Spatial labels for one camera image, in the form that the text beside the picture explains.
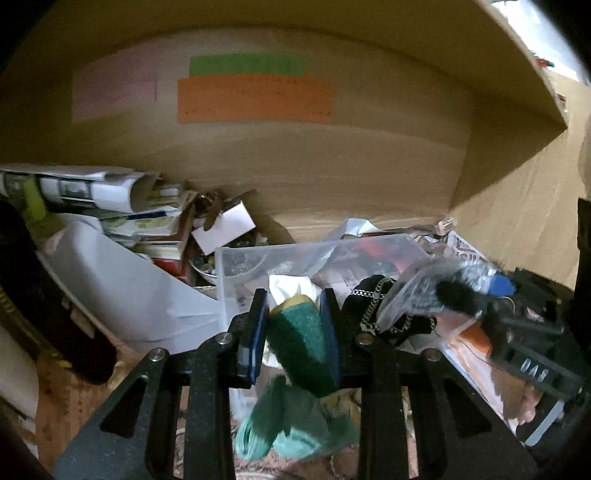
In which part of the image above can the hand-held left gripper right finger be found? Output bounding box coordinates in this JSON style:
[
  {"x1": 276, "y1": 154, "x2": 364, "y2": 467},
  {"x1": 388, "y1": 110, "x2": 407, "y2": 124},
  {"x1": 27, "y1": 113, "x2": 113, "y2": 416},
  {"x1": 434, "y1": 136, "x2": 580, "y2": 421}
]
[{"x1": 318, "y1": 288, "x2": 539, "y2": 480}]

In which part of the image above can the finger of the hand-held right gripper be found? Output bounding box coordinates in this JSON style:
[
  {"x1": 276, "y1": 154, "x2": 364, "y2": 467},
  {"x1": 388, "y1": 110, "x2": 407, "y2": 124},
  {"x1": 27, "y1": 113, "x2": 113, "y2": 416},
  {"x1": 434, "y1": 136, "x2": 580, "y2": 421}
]
[
  {"x1": 478, "y1": 270, "x2": 517, "y2": 297},
  {"x1": 435, "y1": 278, "x2": 488, "y2": 318}
]

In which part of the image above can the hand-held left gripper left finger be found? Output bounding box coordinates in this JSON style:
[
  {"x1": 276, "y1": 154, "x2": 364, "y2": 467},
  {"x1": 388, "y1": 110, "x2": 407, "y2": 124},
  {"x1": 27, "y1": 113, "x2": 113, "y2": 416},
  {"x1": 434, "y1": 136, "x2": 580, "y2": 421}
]
[{"x1": 53, "y1": 288, "x2": 271, "y2": 480}]

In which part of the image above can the dark green sponge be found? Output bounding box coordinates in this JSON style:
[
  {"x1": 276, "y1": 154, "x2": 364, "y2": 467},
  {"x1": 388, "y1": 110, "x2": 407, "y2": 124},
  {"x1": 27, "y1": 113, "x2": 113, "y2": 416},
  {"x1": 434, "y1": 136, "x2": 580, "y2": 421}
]
[{"x1": 267, "y1": 295, "x2": 341, "y2": 398}]

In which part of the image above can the clear plastic bag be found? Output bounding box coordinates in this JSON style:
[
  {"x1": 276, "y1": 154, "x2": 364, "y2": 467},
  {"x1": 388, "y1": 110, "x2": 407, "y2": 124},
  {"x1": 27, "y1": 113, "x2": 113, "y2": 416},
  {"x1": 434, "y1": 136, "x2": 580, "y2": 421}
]
[{"x1": 376, "y1": 257, "x2": 502, "y2": 335}]

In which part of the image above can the clear plastic box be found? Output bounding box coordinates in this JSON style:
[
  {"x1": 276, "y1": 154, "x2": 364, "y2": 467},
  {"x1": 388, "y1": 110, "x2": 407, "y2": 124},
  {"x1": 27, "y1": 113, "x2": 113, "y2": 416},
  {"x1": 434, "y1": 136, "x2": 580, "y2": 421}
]
[{"x1": 215, "y1": 233, "x2": 444, "y2": 416}]

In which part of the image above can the teal cloth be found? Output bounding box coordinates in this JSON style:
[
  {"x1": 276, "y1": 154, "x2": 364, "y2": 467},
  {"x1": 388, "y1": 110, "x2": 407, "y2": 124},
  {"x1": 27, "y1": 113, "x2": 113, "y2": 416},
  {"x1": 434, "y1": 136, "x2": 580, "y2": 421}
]
[{"x1": 235, "y1": 374, "x2": 361, "y2": 460}]

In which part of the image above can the printed magazine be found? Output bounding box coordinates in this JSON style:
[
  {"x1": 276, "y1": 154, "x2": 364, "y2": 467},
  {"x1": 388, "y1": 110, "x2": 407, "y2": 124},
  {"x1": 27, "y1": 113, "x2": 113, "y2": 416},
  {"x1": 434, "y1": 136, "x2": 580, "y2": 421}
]
[{"x1": 411, "y1": 224, "x2": 497, "y2": 278}]

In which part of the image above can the orange printed packet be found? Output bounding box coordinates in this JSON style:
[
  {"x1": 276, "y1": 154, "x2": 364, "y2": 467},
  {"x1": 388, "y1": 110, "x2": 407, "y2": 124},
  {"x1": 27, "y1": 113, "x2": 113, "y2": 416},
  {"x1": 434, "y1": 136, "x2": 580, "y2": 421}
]
[{"x1": 441, "y1": 318, "x2": 566, "y2": 446}]

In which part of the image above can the white tissue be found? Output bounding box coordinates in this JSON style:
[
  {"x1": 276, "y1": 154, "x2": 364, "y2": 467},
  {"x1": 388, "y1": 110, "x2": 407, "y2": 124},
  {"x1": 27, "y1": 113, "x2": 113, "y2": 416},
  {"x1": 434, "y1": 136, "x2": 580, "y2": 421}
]
[{"x1": 269, "y1": 274, "x2": 321, "y2": 310}]

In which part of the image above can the white bowl with trinkets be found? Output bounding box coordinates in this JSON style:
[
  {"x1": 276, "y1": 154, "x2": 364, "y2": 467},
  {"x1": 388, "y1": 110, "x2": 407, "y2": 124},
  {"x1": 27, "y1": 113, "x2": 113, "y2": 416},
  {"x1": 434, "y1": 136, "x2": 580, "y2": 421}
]
[{"x1": 189, "y1": 251, "x2": 222, "y2": 288}]

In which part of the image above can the white card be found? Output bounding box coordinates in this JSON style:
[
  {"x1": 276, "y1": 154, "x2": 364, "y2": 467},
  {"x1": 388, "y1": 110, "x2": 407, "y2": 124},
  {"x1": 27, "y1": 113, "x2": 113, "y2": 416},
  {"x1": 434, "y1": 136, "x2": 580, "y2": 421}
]
[{"x1": 191, "y1": 200, "x2": 257, "y2": 256}]

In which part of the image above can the large white paper sheet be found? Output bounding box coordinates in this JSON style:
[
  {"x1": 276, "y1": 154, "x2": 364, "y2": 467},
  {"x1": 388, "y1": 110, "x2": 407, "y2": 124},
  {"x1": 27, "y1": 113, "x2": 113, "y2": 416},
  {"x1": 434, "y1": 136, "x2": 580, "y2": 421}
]
[{"x1": 39, "y1": 217, "x2": 232, "y2": 356}]

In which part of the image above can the stack of booklets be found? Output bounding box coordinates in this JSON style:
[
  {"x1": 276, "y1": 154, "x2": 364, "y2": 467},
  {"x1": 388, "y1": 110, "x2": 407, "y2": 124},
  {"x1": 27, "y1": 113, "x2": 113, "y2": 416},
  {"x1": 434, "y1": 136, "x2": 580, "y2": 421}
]
[{"x1": 99, "y1": 182, "x2": 197, "y2": 278}]

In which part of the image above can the black bag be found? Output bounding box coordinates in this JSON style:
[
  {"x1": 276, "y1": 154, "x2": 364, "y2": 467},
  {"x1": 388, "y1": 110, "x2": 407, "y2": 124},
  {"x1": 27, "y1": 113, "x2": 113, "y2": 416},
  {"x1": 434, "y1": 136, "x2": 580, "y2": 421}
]
[{"x1": 0, "y1": 198, "x2": 117, "y2": 385}]

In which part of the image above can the rolled newspaper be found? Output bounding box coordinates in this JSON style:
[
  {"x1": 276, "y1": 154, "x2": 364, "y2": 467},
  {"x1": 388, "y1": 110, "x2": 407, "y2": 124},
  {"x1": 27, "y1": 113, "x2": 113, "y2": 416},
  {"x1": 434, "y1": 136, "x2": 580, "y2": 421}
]
[{"x1": 0, "y1": 168, "x2": 162, "y2": 215}]

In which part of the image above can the orange paper label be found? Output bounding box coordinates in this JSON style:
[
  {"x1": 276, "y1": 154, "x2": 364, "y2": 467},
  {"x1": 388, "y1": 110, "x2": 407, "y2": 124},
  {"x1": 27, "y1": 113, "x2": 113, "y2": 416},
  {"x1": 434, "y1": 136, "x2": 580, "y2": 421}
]
[{"x1": 177, "y1": 76, "x2": 336, "y2": 125}]

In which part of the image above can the green paper label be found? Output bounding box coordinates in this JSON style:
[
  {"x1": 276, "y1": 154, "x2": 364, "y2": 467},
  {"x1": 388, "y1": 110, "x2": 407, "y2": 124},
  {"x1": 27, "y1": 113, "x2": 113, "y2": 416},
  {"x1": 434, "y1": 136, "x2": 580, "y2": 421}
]
[{"x1": 188, "y1": 54, "x2": 308, "y2": 77}]

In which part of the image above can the pink paper label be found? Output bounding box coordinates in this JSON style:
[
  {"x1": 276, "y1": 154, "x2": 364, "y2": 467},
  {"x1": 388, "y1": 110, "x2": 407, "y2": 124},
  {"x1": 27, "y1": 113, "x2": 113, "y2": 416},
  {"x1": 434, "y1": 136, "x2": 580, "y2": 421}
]
[{"x1": 71, "y1": 41, "x2": 160, "y2": 123}]

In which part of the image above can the black pouch with chain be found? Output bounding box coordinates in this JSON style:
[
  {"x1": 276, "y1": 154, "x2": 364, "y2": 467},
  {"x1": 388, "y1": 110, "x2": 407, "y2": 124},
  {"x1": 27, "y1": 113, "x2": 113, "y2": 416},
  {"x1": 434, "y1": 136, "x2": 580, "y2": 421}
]
[{"x1": 341, "y1": 274, "x2": 437, "y2": 352}]

